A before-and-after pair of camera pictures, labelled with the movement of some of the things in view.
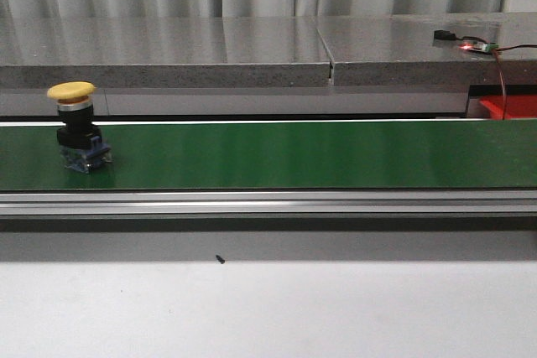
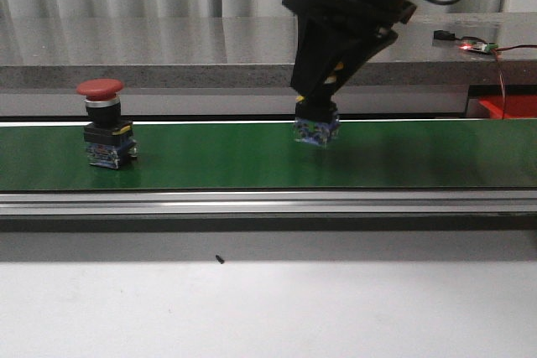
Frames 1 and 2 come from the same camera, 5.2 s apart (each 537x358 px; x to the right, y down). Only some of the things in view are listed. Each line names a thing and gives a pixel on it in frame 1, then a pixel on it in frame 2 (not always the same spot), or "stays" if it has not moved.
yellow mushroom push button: x=80 y=140 → x=316 y=122
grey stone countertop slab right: x=400 y=49 stays
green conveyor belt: x=281 y=155 stays
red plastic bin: x=512 y=106 stays
